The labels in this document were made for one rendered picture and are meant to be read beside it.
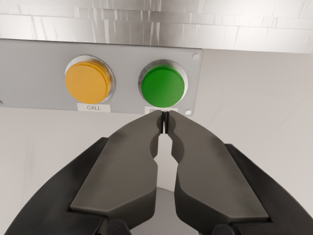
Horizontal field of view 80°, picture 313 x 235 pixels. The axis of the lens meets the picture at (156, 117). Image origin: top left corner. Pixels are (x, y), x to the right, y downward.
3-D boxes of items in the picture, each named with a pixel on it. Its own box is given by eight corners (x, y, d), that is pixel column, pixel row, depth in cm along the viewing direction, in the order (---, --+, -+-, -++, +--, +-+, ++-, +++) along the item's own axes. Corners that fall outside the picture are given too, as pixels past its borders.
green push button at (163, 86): (180, 101, 20) (182, 109, 18) (142, 99, 20) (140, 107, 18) (185, 62, 18) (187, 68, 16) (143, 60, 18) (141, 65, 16)
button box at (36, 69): (187, 96, 25) (194, 119, 20) (30, 88, 25) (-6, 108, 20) (194, 40, 22) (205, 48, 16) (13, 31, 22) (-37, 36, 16)
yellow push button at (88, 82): (114, 98, 20) (109, 106, 18) (76, 96, 20) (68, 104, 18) (111, 58, 18) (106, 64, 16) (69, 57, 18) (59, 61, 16)
